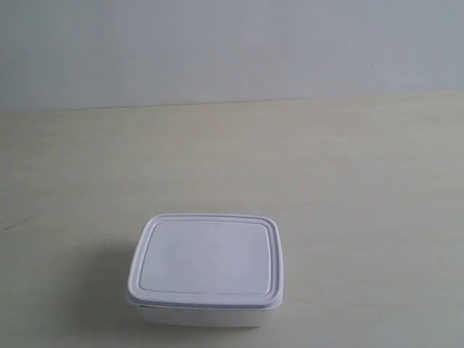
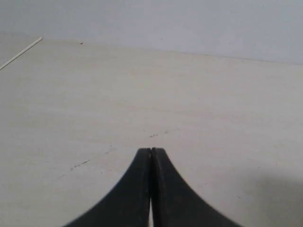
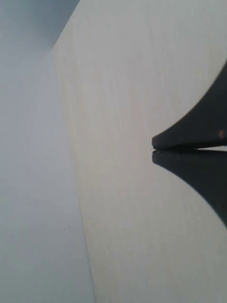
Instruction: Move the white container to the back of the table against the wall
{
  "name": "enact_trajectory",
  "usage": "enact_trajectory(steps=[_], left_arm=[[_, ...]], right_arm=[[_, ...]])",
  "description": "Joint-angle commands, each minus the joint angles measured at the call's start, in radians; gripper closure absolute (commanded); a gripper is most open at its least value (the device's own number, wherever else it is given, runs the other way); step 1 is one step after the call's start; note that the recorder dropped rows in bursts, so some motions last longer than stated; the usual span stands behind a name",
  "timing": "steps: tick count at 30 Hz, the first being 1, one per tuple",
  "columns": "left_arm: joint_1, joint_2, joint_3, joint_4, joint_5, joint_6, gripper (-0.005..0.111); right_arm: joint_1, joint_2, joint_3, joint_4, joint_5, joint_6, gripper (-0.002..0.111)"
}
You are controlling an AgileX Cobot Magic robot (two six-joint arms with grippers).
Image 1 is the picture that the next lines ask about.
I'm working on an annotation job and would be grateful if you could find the white lidded plastic container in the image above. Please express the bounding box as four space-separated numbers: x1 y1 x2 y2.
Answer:
126 213 284 328

